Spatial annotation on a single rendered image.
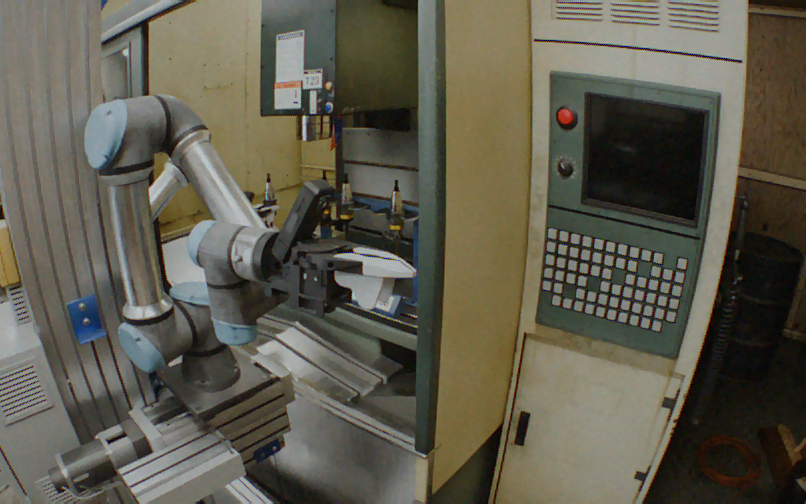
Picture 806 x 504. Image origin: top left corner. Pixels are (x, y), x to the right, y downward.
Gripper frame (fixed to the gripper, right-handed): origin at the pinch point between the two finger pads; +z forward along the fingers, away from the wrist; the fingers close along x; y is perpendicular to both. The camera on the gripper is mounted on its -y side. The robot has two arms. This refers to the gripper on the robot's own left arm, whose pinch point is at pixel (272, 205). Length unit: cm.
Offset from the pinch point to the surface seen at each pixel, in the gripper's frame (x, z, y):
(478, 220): 104, -27, -18
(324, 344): 36, -11, 44
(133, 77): -39, -43, -60
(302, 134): 1.3, 16.7, -26.2
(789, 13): 211, 275, -128
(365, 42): 33, 20, -63
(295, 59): 11, 4, -58
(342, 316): 40, -4, 34
